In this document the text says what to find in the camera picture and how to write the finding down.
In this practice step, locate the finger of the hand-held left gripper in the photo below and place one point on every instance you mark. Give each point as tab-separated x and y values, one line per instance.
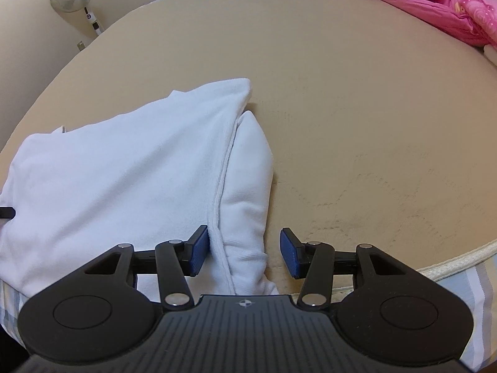
7	213

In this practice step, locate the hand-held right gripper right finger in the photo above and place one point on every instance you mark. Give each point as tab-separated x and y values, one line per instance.
288	253

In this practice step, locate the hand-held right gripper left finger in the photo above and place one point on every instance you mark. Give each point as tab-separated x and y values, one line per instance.
200	249

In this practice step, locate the white shirt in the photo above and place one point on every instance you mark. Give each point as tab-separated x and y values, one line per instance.
116	171

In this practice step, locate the tan bed mattress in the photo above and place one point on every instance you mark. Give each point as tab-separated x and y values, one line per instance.
369	124

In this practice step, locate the wall outlet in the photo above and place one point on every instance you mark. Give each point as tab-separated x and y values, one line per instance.
79	45

